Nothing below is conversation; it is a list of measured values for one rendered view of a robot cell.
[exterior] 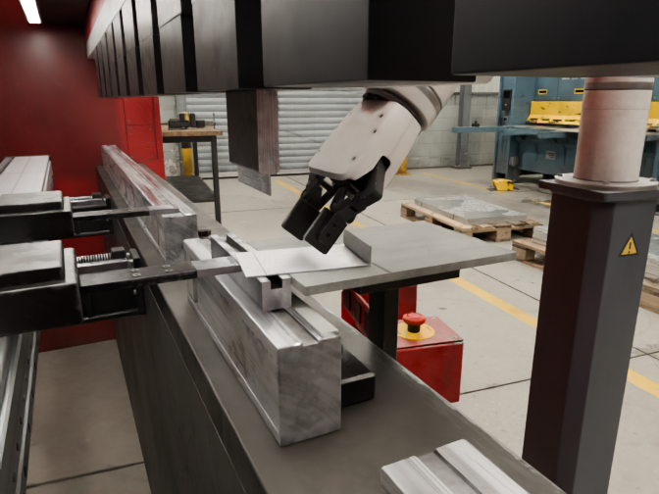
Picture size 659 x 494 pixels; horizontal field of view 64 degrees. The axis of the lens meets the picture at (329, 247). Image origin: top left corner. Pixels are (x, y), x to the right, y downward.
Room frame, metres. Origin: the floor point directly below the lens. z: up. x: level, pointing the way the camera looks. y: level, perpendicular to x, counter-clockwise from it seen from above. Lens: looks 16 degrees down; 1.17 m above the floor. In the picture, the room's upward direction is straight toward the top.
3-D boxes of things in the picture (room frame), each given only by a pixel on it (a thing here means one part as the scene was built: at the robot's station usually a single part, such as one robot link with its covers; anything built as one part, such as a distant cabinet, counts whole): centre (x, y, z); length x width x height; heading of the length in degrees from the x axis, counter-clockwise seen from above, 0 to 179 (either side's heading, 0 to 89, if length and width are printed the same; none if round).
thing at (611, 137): (1.08, -0.57, 1.09); 0.19 x 0.19 x 0.18
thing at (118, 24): (1.23, 0.42, 1.26); 0.15 x 0.09 x 0.17; 26
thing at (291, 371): (0.58, 0.10, 0.92); 0.39 x 0.06 x 0.10; 26
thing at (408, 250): (0.60, -0.06, 1.00); 0.26 x 0.18 x 0.01; 116
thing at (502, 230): (4.91, -1.30, 0.07); 1.20 x 0.80 x 0.14; 18
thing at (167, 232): (1.67, 0.63, 0.92); 1.67 x 0.06 x 0.10; 26
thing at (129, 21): (1.05, 0.33, 1.26); 0.15 x 0.09 x 0.17; 26
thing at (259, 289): (0.57, 0.09, 0.99); 0.20 x 0.03 x 0.03; 26
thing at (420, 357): (0.88, -0.12, 0.75); 0.20 x 0.16 x 0.18; 15
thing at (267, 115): (0.53, 0.08, 1.13); 0.10 x 0.02 x 0.10; 26
